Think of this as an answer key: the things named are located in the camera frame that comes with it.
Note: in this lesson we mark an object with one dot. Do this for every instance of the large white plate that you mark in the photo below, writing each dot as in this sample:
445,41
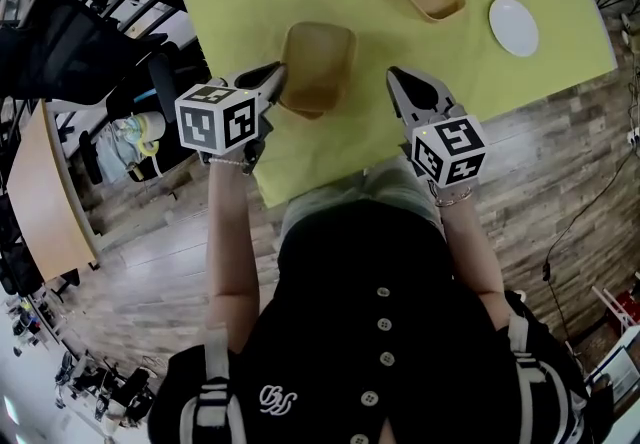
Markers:
514,27

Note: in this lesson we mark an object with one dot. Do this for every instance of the black equipment pile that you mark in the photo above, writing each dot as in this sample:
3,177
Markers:
107,389

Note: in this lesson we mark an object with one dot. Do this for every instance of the white metal rack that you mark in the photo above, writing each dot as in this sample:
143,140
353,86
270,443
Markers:
617,304

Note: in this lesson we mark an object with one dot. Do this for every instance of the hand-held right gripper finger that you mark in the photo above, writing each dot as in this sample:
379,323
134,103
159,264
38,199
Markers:
425,92
397,97

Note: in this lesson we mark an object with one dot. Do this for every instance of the black office chair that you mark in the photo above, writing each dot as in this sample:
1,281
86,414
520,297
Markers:
60,52

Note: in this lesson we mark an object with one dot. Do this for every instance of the person's black buttoned top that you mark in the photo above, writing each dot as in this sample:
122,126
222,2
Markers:
380,342

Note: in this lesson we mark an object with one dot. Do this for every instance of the person's left forearm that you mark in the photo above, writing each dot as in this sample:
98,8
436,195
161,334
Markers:
232,242

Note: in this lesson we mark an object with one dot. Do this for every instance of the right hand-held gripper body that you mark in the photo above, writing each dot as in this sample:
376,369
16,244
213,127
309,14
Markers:
450,152

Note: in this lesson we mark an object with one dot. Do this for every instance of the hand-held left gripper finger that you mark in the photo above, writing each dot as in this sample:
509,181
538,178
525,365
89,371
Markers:
276,88
260,71

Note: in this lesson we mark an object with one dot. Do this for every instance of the green tablecloth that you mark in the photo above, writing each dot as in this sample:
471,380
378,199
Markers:
340,147

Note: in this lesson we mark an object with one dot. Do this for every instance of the light wooden side table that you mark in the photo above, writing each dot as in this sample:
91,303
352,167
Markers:
45,202

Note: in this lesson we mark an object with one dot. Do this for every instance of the person's right forearm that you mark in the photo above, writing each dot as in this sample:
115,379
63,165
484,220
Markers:
470,242

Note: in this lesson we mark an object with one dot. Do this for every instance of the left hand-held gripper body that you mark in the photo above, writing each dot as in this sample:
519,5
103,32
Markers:
215,117

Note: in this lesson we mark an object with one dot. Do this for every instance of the person's grey shorts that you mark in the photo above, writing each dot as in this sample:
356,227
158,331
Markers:
395,184

